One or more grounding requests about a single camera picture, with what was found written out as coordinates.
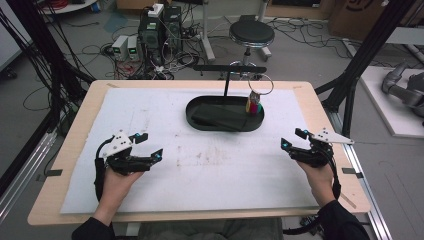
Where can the white foam table mat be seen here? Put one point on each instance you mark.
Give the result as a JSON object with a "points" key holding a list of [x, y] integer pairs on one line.
{"points": [[200, 173]]}

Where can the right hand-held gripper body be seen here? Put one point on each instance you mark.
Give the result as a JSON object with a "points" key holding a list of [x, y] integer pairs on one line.
{"points": [[316, 151]]}

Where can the person's right hand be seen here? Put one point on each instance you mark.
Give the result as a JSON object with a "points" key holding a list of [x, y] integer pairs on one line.
{"points": [[318, 181]]}

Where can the light wooden table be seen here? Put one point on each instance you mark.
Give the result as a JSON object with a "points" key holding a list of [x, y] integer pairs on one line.
{"points": [[50, 200]]}

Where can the black round stool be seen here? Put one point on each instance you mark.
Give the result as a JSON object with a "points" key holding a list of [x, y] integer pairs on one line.
{"points": [[251, 33]]}

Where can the black metal frame post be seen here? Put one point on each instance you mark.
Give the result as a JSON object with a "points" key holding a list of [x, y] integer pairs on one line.
{"points": [[366, 50], [40, 50]]}

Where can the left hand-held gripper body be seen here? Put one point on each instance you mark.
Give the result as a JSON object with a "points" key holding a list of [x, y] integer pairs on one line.
{"points": [[121, 156]]}

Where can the person's left hand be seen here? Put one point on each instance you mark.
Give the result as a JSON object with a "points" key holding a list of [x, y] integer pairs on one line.
{"points": [[116, 190]]}

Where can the white desk leg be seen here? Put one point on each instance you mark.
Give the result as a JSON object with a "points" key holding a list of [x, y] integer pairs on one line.
{"points": [[208, 36]]}

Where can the black computer tower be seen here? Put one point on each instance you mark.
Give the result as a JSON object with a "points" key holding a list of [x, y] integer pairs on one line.
{"points": [[172, 26], [150, 40]]}

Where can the black tape strip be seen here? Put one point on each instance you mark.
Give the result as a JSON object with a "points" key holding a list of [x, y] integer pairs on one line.
{"points": [[53, 172], [351, 172]]}

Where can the brown cardboard box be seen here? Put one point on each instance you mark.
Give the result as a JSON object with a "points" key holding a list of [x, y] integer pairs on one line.
{"points": [[360, 20]]}

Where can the white platform board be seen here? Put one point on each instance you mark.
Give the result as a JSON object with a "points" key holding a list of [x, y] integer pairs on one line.
{"points": [[393, 123]]}

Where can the white power adapter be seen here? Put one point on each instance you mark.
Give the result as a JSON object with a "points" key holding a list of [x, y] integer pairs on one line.
{"points": [[155, 10]]}

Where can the black oval tray with hanger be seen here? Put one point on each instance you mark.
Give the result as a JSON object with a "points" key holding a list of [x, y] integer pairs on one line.
{"points": [[200, 123]]}

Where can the grey bench power supply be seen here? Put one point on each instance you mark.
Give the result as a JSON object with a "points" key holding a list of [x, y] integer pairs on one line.
{"points": [[133, 48], [120, 46]]}

